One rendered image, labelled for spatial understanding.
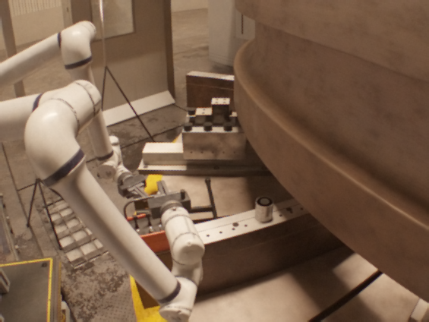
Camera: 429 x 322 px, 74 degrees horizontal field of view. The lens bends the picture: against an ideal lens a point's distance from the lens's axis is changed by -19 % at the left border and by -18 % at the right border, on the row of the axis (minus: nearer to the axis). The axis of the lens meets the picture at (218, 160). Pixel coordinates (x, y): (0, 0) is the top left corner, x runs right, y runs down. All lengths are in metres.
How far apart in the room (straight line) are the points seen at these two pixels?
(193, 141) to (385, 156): 1.55
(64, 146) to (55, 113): 0.08
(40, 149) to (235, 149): 1.87
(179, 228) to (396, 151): 0.74
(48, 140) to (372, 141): 1.00
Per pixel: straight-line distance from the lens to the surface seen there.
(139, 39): 4.40
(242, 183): 2.49
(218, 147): 2.42
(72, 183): 0.74
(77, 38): 1.33
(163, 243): 1.43
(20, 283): 2.08
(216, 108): 2.42
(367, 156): 1.22
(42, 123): 0.73
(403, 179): 1.15
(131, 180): 1.58
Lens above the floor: 1.74
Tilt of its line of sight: 31 degrees down
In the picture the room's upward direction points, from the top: 1 degrees counter-clockwise
